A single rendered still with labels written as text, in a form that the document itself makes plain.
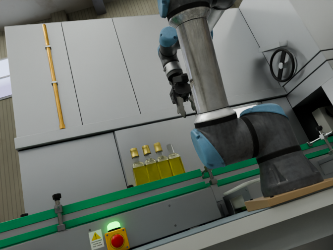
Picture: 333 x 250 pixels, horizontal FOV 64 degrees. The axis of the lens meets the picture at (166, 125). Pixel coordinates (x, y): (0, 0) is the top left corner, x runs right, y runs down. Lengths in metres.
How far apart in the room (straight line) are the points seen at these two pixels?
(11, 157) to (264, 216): 4.96
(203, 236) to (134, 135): 0.91
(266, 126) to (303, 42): 1.14
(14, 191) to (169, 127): 4.00
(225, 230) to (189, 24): 0.49
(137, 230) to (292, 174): 0.59
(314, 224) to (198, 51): 0.49
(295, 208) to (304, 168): 0.11
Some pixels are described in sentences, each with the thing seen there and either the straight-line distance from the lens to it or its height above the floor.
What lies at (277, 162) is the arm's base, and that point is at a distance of 0.73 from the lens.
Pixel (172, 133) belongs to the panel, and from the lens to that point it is 1.47.
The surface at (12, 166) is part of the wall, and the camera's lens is 5.30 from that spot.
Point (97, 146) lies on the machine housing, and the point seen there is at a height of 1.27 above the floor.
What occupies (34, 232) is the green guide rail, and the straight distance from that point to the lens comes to 1.09.
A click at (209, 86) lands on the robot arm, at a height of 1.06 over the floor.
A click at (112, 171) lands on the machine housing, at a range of 1.40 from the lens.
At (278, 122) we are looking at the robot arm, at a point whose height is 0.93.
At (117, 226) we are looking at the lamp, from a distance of 0.99.
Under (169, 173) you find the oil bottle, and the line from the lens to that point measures 1.24.
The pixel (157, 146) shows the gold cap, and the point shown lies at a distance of 1.28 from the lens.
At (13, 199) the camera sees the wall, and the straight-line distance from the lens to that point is 5.16.
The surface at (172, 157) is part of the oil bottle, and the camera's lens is 1.26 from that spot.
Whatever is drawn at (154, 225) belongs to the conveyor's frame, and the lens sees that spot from 1.06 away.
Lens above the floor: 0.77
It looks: 21 degrees up
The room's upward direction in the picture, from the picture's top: 19 degrees counter-clockwise
